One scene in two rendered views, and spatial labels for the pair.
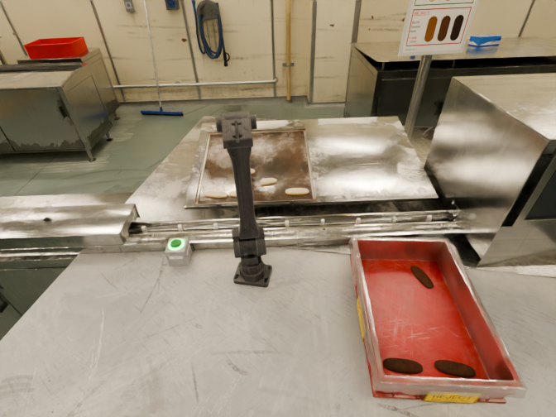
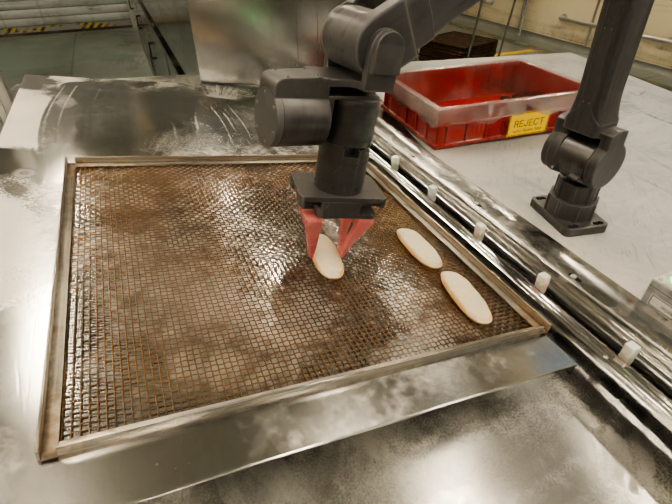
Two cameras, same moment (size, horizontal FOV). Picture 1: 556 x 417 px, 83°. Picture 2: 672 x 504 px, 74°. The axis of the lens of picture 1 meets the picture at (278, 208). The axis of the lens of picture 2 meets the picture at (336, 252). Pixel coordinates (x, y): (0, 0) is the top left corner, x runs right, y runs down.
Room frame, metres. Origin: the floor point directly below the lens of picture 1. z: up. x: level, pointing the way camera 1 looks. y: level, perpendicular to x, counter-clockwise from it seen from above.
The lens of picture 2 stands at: (1.37, 0.57, 1.27)
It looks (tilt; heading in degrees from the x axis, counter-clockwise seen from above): 37 degrees down; 246
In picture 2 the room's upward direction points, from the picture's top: straight up
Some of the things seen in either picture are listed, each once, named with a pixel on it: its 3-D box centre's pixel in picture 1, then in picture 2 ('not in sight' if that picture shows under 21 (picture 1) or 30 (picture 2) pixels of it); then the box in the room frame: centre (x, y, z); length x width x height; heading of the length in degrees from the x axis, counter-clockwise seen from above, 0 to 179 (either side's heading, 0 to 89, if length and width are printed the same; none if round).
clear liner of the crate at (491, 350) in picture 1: (415, 305); (482, 98); (0.52, -0.39, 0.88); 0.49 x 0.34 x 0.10; 176
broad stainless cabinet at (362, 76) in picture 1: (451, 99); not in sight; (3.07, -1.77, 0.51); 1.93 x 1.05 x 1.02; 90
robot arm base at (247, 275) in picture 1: (252, 267); (572, 198); (0.69, 0.09, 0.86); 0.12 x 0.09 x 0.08; 78
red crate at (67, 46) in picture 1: (57, 47); not in sight; (3.95, 2.44, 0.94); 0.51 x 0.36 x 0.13; 94
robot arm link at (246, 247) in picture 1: (248, 247); (582, 163); (0.71, 0.10, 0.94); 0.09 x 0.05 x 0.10; 7
